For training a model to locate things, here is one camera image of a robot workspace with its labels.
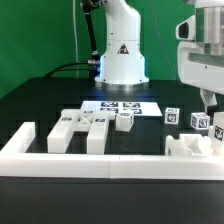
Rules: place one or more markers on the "white chair seat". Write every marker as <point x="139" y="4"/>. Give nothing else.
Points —
<point x="188" y="145"/>

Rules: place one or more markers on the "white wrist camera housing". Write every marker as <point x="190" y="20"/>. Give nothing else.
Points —
<point x="187" y="29"/>

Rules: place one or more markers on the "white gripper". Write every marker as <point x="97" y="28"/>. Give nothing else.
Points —
<point x="201" y="70"/>

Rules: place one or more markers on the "white chair back frame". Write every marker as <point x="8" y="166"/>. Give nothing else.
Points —
<point x="94" y="123"/>

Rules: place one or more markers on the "white U-shaped fence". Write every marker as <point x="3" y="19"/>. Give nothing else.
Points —
<point x="16" y="161"/>

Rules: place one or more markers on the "white sheet with tags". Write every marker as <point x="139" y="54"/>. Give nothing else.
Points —
<point x="139" y="108"/>

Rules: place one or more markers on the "white tagged block part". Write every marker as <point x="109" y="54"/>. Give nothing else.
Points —
<point x="124" y="121"/>

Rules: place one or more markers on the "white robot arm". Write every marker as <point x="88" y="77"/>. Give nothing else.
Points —
<point x="122" y="66"/>

